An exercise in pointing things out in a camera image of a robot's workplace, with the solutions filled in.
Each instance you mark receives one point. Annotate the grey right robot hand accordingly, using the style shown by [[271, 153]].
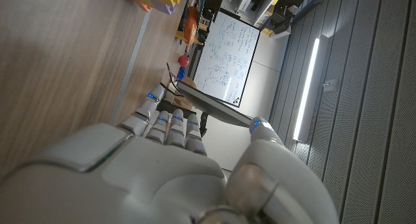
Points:
[[146, 181]]

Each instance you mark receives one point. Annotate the brown paper bag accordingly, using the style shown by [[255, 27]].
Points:
[[183, 102]]

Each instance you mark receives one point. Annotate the blue small object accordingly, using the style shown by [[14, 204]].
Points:
[[181, 73]]

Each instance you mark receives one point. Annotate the red ball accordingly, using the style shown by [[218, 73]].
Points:
[[183, 61]]

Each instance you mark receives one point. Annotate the whiteboard with blue writing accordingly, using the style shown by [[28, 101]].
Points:
[[227, 55]]

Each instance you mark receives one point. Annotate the orange plastic toy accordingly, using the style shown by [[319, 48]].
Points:
[[190, 26]]

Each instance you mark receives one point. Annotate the small yellow box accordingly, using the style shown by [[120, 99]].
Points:
[[267, 31]]

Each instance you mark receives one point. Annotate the white shelf unit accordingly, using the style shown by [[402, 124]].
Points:
[[256, 6]]

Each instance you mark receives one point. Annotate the white wall light strip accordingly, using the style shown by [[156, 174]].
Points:
[[305, 87]]

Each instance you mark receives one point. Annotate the grey wall box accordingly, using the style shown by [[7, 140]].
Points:
[[330, 85]]

